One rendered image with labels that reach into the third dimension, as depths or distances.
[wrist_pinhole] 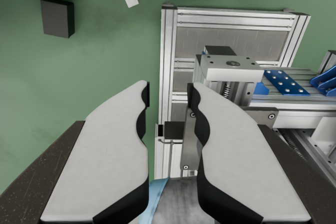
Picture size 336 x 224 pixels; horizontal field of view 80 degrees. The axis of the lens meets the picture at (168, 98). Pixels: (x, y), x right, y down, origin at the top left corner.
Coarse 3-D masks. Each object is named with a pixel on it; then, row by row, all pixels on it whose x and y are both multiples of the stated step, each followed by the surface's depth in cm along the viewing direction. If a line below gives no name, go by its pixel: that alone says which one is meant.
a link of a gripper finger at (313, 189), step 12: (264, 132) 8; (276, 144) 7; (276, 156) 7; (288, 156) 7; (300, 156) 7; (288, 168) 7; (300, 168) 7; (312, 168) 7; (300, 180) 6; (312, 180) 6; (324, 180) 6; (300, 192) 6; (312, 192) 6; (324, 192) 6; (312, 204) 6; (324, 204) 6; (312, 216) 5; (324, 216) 5
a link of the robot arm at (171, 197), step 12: (156, 180) 41; (168, 180) 40; (180, 180) 40; (192, 180) 39; (156, 192) 37; (168, 192) 37; (180, 192) 37; (192, 192) 37; (156, 204) 36; (168, 204) 36; (180, 204) 36; (192, 204) 36; (144, 216) 35; (156, 216) 35; (168, 216) 35; (180, 216) 35; (192, 216) 35; (204, 216) 35
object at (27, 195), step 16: (80, 128) 8; (64, 144) 7; (48, 160) 6; (64, 160) 6; (32, 176) 6; (48, 176) 6; (16, 192) 5; (32, 192) 6; (48, 192) 6; (0, 208) 5; (16, 208) 5; (32, 208) 5
